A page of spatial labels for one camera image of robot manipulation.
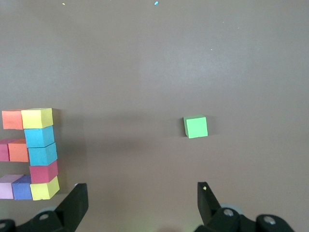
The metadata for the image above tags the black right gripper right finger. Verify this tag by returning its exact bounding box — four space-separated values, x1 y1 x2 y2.
195 181 294 232

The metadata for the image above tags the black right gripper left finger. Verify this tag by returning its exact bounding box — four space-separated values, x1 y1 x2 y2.
0 183 89 232

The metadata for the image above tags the yellow foam cube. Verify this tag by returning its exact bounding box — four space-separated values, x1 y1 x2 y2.
29 175 60 202
21 107 54 130

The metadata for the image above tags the red foam cube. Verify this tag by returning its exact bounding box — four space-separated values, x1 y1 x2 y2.
0 138 18 162
29 159 59 184

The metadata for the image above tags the purple foam cube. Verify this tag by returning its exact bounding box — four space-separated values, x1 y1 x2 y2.
11 174 33 201

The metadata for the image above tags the cyan foam cube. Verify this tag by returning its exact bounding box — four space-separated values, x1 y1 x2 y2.
24 125 56 149
28 142 58 167

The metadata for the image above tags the pink foam cube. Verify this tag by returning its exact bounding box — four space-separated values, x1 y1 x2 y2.
0 174 24 200

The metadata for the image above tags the orange foam cube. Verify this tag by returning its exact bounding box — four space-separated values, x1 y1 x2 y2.
1 109 24 130
7 138 30 163

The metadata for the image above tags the green foam cube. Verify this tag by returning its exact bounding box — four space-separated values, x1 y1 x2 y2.
183 115 209 139

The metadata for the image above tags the paper table cover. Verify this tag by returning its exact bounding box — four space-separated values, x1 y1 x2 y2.
0 0 309 232

